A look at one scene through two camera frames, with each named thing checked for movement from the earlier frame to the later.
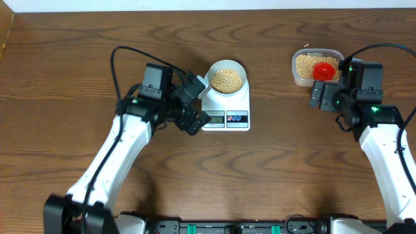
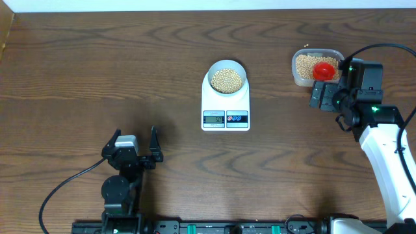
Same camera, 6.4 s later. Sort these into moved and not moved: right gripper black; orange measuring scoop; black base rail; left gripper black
Moved: left gripper black
Not moved: orange measuring scoop; black base rail; right gripper black
